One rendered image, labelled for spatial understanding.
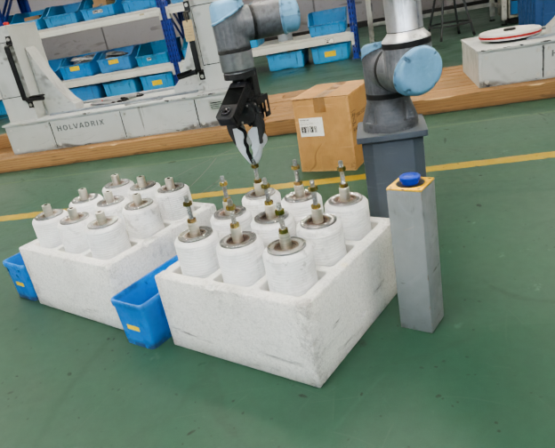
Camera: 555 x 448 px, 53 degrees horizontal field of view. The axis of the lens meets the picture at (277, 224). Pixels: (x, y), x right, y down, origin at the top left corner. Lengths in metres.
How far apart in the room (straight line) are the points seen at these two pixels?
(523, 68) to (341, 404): 2.31
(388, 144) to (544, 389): 0.75
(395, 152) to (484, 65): 1.56
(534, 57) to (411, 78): 1.75
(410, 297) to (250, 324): 0.33
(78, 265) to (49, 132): 2.18
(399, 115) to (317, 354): 0.73
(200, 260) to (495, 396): 0.61
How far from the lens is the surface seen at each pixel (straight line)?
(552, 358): 1.14
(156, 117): 3.24
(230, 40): 1.25
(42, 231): 1.59
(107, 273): 1.35
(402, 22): 1.37
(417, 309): 1.17
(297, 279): 1.02
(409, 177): 1.07
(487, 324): 1.22
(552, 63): 3.09
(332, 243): 1.10
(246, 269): 1.08
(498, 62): 3.03
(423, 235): 1.08
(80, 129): 3.45
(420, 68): 1.37
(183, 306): 1.20
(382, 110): 1.51
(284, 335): 1.05
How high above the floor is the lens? 0.68
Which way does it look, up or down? 22 degrees down
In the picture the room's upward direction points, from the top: 11 degrees counter-clockwise
